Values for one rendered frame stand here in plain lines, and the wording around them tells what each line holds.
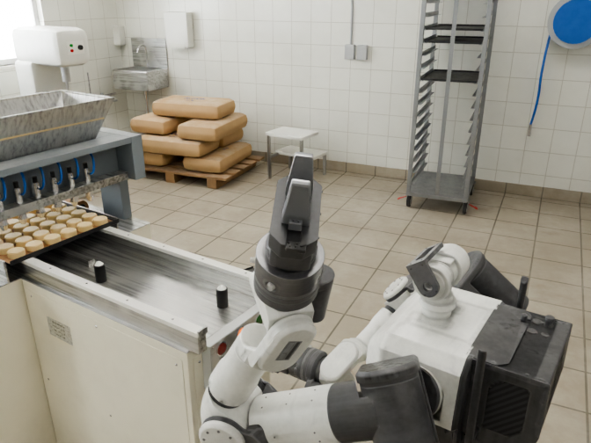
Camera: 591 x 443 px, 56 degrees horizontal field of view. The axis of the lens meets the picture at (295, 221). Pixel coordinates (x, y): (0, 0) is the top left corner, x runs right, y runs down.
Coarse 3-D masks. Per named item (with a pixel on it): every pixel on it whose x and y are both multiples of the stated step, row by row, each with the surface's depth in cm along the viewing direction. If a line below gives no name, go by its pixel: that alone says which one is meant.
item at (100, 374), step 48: (48, 288) 162; (144, 288) 162; (192, 288) 162; (48, 336) 170; (96, 336) 154; (144, 336) 141; (48, 384) 181; (96, 384) 163; (144, 384) 148; (192, 384) 138; (96, 432) 173; (144, 432) 156; (192, 432) 143
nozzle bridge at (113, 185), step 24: (72, 144) 182; (96, 144) 182; (120, 144) 189; (0, 168) 158; (24, 168) 161; (48, 168) 178; (72, 168) 185; (96, 168) 193; (120, 168) 201; (144, 168) 200; (48, 192) 178; (72, 192) 181; (120, 192) 207; (0, 216) 162; (120, 216) 212
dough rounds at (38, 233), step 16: (48, 208) 199; (64, 208) 199; (16, 224) 186; (32, 224) 189; (48, 224) 186; (64, 224) 186; (80, 224) 186; (96, 224) 189; (0, 240) 174; (16, 240) 174; (32, 240) 175; (48, 240) 175; (0, 256) 168; (16, 256) 166
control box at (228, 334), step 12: (252, 312) 150; (228, 324) 144; (240, 324) 145; (216, 336) 140; (228, 336) 141; (216, 348) 138; (228, 348) 142; (204, 360) 138; (216, 360) 139; (204, 372) 140; (204, 384) 141
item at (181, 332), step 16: (16, 272) 171; (32, 272) 165; (48, 272) 159; (64, 272) 158; (64, 288) 157; (80, 288) 153; (96, 288) 150; (96, 304) 151; (112, 304) 146; (128, 304) 142; (144, 304) 142; (128, 320) 144; (144, 320) 140; (160, 320) 136; (176, 320) 135; (160, 336) 139; (176, 336) 135; (192, 336) 131
